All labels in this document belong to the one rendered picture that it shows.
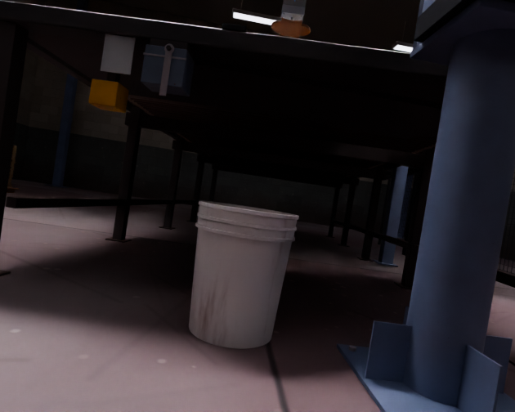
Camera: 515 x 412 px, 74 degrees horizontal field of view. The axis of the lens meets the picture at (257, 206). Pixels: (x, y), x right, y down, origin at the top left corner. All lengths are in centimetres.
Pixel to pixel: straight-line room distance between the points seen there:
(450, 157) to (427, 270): 27
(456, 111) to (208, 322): 81
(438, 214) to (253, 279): 48
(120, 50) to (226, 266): 78
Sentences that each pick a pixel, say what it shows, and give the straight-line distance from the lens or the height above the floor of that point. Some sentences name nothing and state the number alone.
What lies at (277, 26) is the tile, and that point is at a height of 105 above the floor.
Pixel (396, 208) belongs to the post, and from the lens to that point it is 322.
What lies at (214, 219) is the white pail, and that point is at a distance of 91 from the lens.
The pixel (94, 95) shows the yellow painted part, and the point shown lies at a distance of 126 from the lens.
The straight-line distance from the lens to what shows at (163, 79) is 118.
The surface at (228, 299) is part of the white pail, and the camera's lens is 93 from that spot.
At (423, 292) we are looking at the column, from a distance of 93.
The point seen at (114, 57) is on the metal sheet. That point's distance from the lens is 130.
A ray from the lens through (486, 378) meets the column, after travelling 90.
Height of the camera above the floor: 40
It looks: 1 degrees down
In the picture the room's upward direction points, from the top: 9 degrees clockwise
